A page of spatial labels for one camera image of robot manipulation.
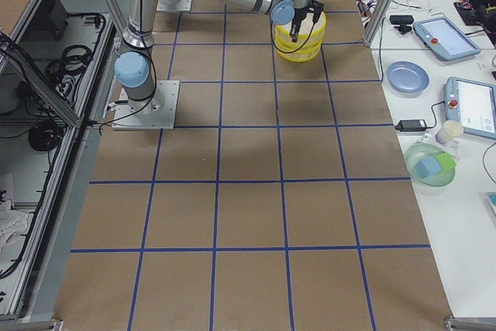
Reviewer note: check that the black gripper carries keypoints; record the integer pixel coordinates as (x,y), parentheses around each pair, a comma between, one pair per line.
(300,14)

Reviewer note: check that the black webcam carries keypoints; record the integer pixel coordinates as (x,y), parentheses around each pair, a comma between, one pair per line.
(402,23)

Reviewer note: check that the blue plate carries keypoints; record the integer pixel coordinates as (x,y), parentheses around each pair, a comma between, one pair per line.
(407,79)

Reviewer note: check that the teach pendant far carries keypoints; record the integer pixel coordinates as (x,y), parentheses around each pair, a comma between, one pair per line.
(445,39)

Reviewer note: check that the teach pendant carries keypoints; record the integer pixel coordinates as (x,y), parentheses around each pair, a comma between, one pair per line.
(445,39)
(472,105)

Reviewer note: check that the black power adapter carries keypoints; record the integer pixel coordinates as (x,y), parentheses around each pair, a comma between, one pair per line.
(411,125)

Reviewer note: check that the paper cup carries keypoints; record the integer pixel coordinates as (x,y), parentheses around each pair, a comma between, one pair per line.
(450,130)

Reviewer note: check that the teach pendant near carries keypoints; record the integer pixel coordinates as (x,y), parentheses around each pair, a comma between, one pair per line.
(472,105)

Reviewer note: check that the green bowl with blocks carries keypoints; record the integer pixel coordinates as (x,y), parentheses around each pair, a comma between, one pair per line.
(430,165)

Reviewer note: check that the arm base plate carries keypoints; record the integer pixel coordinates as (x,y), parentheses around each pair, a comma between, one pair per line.
(158,114)
(174,6)

